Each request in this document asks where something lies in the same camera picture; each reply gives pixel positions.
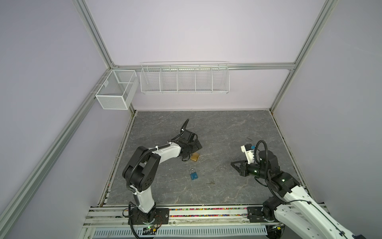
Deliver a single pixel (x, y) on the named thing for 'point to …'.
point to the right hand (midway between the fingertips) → (232, 165)
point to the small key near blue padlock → (212, 182)
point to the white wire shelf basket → (185, 77)
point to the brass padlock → (195, 156)
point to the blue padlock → (193, 176)
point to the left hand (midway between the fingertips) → (197, 150)
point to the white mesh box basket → (118, 90)
